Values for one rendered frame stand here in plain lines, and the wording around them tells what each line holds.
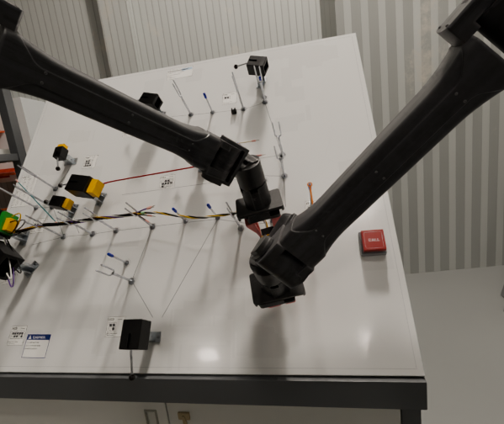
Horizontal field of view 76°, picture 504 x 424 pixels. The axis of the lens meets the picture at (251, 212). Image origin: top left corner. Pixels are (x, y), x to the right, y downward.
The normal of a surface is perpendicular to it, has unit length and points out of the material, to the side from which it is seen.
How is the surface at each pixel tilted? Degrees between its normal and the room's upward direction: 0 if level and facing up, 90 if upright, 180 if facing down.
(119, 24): 90
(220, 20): 90
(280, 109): 54
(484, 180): 90
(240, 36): 90
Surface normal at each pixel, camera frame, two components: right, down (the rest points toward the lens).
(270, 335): -0.21, -0.41
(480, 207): -0.05, 0.20
